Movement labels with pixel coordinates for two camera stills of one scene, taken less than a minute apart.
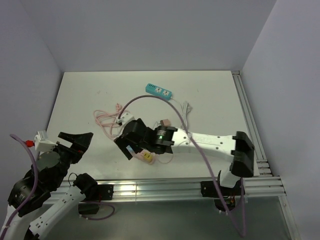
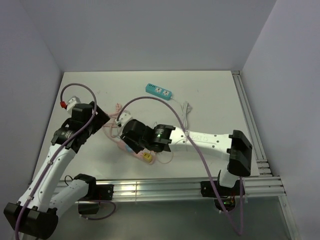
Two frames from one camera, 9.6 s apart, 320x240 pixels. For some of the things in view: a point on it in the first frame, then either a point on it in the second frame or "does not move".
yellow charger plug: [147, 156] does not move
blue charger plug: [129, 148] does not move
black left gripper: [80, 142] → [101, 119]
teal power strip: [153, 89] does not move
